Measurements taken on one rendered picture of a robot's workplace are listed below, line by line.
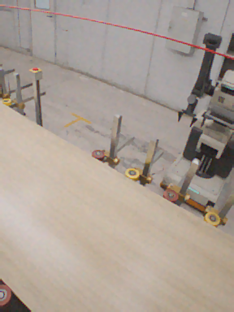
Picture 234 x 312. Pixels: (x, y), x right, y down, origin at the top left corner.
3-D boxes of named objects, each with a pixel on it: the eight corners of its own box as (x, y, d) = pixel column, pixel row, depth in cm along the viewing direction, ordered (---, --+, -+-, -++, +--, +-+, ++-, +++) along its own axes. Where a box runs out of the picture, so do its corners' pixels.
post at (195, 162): (171, 213, 148) (195, 157, 117) (175, 216, 146) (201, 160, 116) (168, 217, 145) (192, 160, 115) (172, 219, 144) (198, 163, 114)
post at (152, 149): (138, 193, 157) (153, 136, 127) (143, 197, 156) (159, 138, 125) (136, 197, 155) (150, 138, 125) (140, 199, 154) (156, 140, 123)
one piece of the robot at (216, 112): (203, 122, 194) (211, 100, 180) (233, 136, 183) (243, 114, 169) (197, 129, 183) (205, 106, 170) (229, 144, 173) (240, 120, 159)
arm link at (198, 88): (223, 37, 134) (206, 32, 138) (220, 38, 130) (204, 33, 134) (204, 97, 161) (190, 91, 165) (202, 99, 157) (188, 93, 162)
